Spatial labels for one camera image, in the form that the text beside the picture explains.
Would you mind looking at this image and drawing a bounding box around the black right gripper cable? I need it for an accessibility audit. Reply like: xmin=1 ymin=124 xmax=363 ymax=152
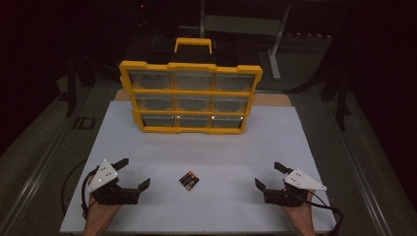
xmin=293 ymin=188 xmax=344 ymax=236

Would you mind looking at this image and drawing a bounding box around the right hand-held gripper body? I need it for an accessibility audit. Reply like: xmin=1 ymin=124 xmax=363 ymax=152
xmin=263 ymin=167 xmax=328 ymax=208

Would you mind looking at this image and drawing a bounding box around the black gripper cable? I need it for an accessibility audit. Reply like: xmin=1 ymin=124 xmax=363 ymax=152
xmin=293 ymin=188 xmax=344 ymax=236
xmin=60 ymin=159 xmax=99 ymax=220

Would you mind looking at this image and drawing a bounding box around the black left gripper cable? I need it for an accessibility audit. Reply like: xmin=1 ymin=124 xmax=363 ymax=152
xmin=60 ymin=159 xmax=99 ymax=220

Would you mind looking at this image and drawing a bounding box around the person's left hand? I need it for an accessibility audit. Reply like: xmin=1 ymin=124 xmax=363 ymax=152
xmin=87 ymin=196 xmax=123 ymax=226

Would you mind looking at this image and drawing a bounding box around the person's right hand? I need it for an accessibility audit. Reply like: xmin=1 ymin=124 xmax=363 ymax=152
xmin=280 ymin=191 xmax=317 ymax=228

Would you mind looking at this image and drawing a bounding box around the grey metal desk frame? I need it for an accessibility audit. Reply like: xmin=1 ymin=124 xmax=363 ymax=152
xmin=199 ymin=0 xmax=292 ymax=82

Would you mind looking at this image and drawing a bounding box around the black and copper battery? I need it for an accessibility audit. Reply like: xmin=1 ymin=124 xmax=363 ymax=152
xmin=186 ymin=177 xmax=201 ymax=192
xmin=181 ymin=172 xmax=196 ymax=187
xmin=183 ymin=175 xmax=198 ymax=190
xmin=178 ymin=170 xmax=193 ymax=185

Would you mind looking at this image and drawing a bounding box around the white table cover sheet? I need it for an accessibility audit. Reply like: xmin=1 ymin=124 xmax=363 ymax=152
xmin=59 ymin=99 xmax=337 ymax=234

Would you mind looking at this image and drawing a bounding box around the clear plastic organizer drawer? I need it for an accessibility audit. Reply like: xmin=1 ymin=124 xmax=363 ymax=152
xmin=214 ymin=73 xmax=257 ymax=92

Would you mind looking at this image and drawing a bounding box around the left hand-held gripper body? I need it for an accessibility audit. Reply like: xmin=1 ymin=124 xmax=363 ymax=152
xmin=87 ymin=159 xmax=141 ymax=207

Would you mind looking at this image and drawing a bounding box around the black metal stand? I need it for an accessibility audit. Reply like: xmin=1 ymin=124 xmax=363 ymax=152
xmin=64 ymin=58 xmax=80 ymax=118
xmin=335 ymin=65 xmax=352 ymax=132

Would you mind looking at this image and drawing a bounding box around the yellow black organizer cabinet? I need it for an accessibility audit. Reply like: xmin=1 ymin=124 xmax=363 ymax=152
xmin=118 ymin=36 xmax=264 ymax=136

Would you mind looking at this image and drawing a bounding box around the set of clear plastic drawers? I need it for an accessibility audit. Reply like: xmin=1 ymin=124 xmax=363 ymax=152
xmin=128 ymin=70 xmax=257 ymax=130

